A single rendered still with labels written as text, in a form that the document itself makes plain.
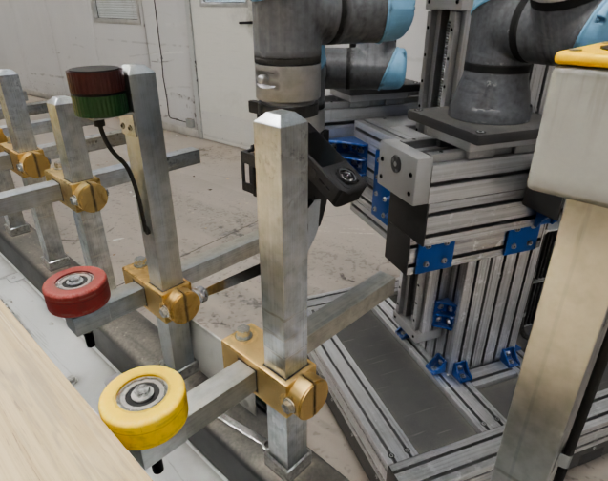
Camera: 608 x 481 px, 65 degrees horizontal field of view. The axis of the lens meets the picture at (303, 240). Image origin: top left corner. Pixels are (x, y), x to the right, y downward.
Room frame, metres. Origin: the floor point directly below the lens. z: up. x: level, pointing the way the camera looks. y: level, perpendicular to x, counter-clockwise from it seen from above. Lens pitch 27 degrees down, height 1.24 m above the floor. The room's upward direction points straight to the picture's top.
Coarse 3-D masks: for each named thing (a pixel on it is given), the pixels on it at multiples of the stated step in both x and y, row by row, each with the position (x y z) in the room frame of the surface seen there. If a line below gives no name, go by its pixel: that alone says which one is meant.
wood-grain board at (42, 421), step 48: (0, 336) 0.43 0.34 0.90; (0, 384) 0.36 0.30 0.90; (48, 384) 0.36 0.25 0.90; (0, 432) 0.30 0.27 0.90; (48, 432) 0.30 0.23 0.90; (96, 432) 0.30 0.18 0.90; (0, 480) 0.25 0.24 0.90; (48, 480) 0.25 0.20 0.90; (96, 480) 0.25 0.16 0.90; (144, 480) 0.25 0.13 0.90
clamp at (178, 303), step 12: (132, 264) 0.64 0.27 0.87; (132, 276) 0.61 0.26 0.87; (144, 276) 0.61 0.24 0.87; (144, 288) 0.59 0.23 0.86; (156, 288) 0.58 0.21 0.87; (180, 288) 0.58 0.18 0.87; (156, 300) 0.57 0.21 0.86; (168, 300) 0.56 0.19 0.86; (180, 300) 0.56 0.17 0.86; (192, 300) 0.57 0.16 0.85; (156, 312) 0.57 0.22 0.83; (168, 312) 0.55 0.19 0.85; (180, 312) 0.56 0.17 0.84; (192, 312) 0.57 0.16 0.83
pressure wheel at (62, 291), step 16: (64, 272) 0.56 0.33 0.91; (80, 272) 0.56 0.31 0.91; (96, 272) 0.56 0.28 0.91; (48, 288) 0.52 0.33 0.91; (64, 288) 0.52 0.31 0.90; (80, 288) 0.52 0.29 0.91; (96, 288) 0.52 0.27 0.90; (48, 304) 0.51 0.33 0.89; (64, 304) 0.50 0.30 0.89; (80, 304) 0.51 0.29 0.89; (96, 304) 0.52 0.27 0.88
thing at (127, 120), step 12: (72, 72) 0.54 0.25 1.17; (84, 72) 0.53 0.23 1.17; (96, 72) 0.54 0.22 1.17; (84, 96) 0.53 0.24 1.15; (96, 96) 0.53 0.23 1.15; (96, 120) 0.55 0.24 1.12; (120, 120) 0.59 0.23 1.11; (132, 120) 0.57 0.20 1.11; (132, 132) 0.57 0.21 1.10; (108, 144) 0.56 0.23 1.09; (132, 180) 0.57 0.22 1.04; (144, 216) 0.57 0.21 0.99; (144, 228) 0.57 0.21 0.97
